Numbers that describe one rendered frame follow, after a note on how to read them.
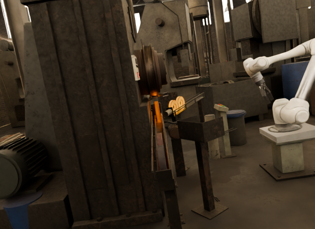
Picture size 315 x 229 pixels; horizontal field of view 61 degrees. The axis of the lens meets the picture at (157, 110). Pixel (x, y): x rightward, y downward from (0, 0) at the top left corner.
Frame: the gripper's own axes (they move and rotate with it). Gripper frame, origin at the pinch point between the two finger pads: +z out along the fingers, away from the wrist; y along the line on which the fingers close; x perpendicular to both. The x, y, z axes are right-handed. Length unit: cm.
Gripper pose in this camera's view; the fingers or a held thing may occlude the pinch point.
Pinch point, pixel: (270, 100)
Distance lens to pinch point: 252.5
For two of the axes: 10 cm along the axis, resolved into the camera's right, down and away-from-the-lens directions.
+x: 6.9, -4.1, -6.0
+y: -5.4, 2.6, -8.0
